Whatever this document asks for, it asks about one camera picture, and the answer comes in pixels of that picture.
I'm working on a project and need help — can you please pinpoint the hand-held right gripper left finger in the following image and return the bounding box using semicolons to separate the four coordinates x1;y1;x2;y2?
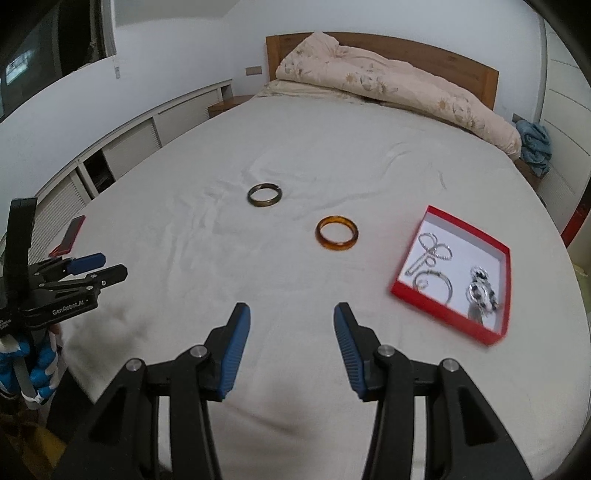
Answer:
51;302;251;480

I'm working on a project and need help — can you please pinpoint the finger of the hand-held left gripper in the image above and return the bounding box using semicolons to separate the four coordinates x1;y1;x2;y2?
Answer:
41;264;129;297
44;252;106;280

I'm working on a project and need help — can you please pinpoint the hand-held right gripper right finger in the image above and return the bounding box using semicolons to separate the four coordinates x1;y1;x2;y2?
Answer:
333;302;534;480

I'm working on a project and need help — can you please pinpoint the red jewelry box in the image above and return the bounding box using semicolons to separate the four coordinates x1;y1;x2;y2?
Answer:
390;205;512;347

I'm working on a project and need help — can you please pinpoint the amber bangle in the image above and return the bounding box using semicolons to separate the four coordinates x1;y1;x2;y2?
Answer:
315;215;360;252

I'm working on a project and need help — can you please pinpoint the silver chain necklace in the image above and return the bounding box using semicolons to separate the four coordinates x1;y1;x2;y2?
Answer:
405;232;452;278

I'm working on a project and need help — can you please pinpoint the wooden beaded bracelet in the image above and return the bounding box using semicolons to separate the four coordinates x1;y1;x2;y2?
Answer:
467;265;500;320

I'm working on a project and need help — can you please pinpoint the dark brown bangle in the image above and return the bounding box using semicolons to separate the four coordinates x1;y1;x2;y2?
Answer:
247;183;283;208

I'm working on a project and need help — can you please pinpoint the person's left hand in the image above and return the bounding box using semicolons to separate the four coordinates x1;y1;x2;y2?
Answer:
0;323;63;409

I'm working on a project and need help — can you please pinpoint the red flat phone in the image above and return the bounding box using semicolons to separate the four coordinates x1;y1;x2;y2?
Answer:
48;215;87;258

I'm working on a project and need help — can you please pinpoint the white low cabinet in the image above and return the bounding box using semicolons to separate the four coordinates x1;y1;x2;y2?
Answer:
28;78;234;259

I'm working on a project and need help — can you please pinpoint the bed with grey sheet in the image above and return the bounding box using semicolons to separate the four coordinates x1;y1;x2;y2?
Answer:
60;83;580;480

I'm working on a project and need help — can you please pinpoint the wooden bedside table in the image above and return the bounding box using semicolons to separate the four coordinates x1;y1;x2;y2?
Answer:
208;95;254;120
515;157;542;190

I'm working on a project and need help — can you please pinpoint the dark window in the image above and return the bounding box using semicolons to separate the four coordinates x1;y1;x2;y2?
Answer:
0;0;116;121

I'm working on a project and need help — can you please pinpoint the beige floral quilt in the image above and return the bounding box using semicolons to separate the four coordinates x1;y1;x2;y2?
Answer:
276;31;523;161

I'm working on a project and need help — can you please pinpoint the blue cloth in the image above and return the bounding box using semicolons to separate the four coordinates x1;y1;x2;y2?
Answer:
515;119;552;177

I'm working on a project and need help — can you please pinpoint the wooden headboard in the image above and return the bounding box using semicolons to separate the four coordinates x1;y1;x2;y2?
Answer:
266;31;500;114

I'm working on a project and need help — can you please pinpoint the white wardrobe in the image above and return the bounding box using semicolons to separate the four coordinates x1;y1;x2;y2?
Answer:
538;21;591;232

